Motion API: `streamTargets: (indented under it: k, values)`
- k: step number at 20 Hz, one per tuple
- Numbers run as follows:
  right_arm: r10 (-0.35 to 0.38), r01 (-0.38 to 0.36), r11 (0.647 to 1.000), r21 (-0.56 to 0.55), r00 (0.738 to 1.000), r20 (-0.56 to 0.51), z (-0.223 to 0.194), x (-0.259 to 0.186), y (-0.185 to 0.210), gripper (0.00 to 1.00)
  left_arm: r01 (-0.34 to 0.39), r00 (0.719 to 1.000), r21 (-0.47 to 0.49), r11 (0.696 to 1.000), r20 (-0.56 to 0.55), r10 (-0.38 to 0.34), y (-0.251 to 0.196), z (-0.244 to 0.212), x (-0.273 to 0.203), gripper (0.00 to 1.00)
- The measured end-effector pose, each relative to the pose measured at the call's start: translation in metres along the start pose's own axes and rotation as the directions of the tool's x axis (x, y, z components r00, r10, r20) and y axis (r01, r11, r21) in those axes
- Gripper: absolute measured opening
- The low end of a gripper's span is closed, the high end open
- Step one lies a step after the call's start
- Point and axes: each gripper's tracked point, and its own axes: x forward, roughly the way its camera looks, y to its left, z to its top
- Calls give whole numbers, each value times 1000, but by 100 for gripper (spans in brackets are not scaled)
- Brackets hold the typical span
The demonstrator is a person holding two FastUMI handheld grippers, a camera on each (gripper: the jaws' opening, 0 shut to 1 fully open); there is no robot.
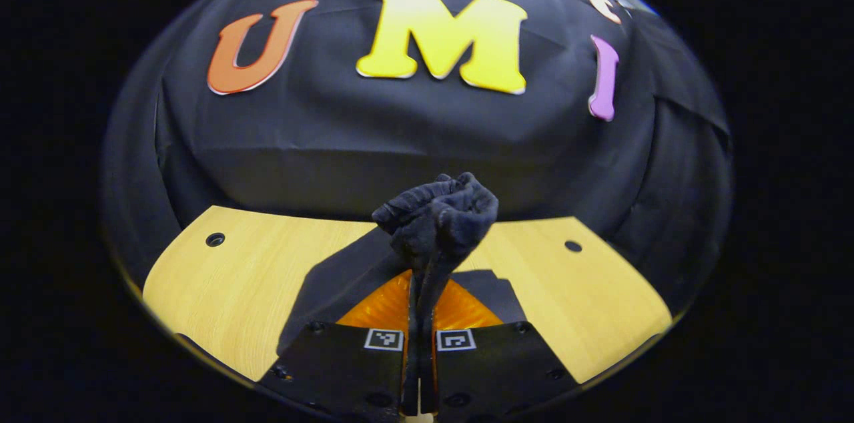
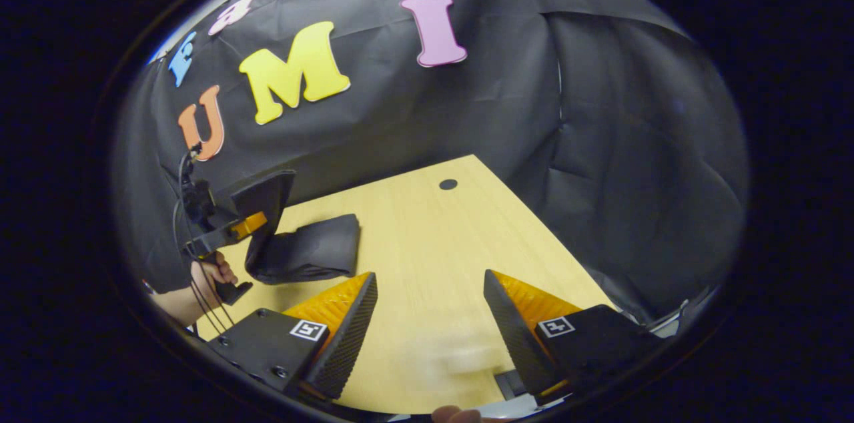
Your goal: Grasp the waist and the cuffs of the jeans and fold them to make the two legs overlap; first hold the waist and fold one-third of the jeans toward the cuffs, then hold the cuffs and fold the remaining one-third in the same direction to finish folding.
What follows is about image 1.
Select black backdrop cloth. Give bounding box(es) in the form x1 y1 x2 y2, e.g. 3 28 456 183
103 0 735 317

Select black jeans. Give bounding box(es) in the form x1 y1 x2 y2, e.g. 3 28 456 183
276 171 529 357

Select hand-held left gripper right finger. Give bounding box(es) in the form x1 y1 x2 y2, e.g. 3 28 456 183
421 278 581 422

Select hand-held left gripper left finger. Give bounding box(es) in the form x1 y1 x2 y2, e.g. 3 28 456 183
258 270 422 421

